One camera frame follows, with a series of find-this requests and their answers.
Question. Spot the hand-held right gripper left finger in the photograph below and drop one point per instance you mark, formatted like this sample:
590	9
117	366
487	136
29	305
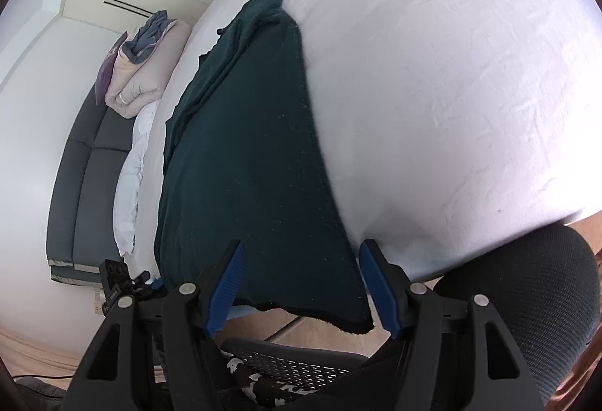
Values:
225	284

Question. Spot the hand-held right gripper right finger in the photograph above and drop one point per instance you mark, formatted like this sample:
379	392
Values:
378	289

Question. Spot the dark green sweater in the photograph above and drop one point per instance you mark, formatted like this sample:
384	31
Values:
254	166

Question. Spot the white pillow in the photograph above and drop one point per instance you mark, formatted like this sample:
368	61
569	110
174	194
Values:
131	185

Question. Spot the dark grey padded headboard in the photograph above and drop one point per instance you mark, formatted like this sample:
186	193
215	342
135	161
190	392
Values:
82	185

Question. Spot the black white patterned cloth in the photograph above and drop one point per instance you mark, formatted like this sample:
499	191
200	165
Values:
263	387

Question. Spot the black mesh office chair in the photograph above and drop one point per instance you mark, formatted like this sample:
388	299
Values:
531	298

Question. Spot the bed with white sheet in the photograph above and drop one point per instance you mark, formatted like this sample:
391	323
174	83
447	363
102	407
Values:
423	86

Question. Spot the folded beige duvet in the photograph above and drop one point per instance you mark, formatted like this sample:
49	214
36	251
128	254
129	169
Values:
146	72

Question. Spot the purple pillow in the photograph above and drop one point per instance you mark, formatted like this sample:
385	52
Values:
106	70

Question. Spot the blue-grey crumpled blanket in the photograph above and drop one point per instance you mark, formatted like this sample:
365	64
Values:
150	32

